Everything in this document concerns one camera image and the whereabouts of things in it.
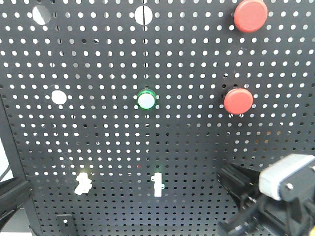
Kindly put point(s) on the lower red mushroom button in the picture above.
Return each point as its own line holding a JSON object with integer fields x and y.
{"x": 238, "y": 101}

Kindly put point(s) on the red mushroom button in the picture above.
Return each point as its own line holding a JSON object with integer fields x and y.
{"x": 250, "y": 15}
{"x": 238, "y": 101}

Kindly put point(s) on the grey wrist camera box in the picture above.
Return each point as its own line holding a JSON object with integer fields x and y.
{"x": 288, "y": 178}

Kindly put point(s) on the black perforated pegboard panel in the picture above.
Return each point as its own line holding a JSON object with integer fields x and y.
{"x": 70, "y": 73}

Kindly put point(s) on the yellow lit toggle switch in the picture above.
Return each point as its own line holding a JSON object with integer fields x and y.
{"x": 84, "y": 184}

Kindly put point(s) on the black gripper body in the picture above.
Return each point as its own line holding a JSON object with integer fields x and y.
{"x": 281, "y": 218}

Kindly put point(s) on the upper red mushroom button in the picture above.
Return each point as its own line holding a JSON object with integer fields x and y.
{"x": 250, "y": 15}

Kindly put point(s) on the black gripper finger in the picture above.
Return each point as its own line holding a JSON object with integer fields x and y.
{"x": 233, "y": 227}
{"x": 241, "y": 183}
{"x": 13, "y": 194}

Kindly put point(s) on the left black clamp bracket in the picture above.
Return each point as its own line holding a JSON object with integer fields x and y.
{"x": 66, "y": 225}

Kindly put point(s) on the green illuminated push button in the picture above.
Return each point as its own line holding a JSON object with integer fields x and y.
{"x": 146, "y": 99}

